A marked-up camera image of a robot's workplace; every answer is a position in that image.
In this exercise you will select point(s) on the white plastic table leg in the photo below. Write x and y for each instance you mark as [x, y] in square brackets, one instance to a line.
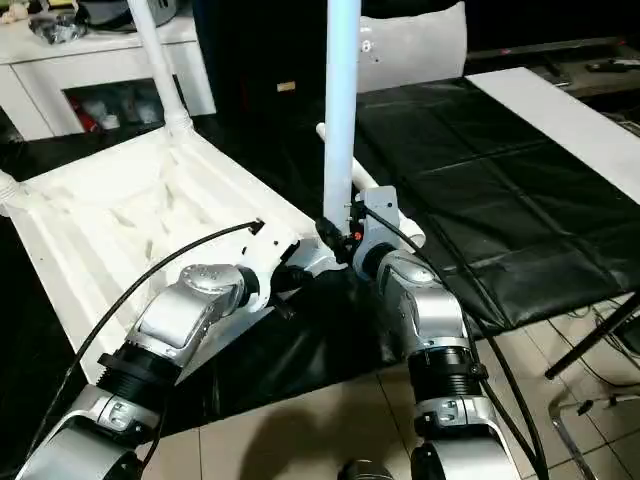
[7, 190]
[340, 125]
[362, 180]
[155, 65]

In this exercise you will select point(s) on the white plastic table top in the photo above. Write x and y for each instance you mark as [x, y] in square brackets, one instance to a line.
[125, 210]

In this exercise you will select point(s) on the black work mat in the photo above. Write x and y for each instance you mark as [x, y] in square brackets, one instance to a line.
[500, 175]

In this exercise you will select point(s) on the grey cushion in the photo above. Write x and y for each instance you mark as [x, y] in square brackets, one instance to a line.
[420, 50]

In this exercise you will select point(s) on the black box with yellow label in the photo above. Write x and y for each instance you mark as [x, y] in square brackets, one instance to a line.
[260, 50]

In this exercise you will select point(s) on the white flat board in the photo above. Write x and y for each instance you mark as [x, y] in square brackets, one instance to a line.
[550, 130]

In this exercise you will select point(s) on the black tripod leg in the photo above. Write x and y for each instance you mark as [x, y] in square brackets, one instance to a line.
[590, 340]

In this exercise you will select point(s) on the white cabinet with glass doors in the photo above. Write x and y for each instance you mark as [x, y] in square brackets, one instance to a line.
[100, 65]

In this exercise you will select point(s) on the grey rounded device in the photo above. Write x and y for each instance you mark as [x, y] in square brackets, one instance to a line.
[115, 15]

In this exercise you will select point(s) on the dark tangled small object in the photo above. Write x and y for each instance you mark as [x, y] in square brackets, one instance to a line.
[57, 29]

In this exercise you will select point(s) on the pale small toy figure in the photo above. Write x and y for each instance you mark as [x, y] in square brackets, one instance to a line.
[11, 14]

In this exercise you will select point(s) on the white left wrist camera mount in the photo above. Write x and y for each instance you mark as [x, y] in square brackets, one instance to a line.
[270, 255]

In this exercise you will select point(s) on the chrome metal frame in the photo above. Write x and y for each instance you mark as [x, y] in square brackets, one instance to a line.
[560, 430]

